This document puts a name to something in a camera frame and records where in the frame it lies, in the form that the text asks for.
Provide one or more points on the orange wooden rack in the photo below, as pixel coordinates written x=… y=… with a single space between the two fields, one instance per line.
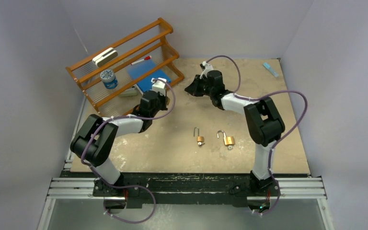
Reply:
x=148 y=41

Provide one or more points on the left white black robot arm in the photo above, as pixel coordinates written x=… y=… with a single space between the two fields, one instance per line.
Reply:
x=94 y=140

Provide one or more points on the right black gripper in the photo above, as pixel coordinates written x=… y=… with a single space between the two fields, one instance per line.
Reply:
x=193 y=89

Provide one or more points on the white board eraser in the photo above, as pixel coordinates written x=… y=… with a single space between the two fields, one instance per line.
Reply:
x=104 y=57

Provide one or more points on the light blue eraser block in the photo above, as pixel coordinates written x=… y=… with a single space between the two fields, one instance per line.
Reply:
x=270 y=69

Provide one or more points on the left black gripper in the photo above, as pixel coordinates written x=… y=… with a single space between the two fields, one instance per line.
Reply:
x=164 y=99

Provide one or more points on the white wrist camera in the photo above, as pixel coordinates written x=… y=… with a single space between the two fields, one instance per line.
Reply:
x=159 y=85
x=206 y=68

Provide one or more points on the blue book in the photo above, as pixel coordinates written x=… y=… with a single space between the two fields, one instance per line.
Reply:
x=139 y=69

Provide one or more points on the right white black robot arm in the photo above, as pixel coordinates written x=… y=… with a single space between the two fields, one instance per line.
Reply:
x=264 y=123

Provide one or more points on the red capped marker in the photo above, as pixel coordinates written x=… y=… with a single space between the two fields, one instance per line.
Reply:
x=141 y=60

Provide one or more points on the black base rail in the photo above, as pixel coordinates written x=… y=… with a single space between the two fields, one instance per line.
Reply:
x=183 y=189

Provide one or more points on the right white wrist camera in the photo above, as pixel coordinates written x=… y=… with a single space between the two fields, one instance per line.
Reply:
x=206 y=68

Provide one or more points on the blue lidded jar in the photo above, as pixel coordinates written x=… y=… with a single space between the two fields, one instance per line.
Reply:
x=108 y=78

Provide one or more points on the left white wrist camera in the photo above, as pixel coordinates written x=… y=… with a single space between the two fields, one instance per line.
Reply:
x=159 y=85

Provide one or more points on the pale green roll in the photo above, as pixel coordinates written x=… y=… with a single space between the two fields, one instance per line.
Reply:
x=129 y=93

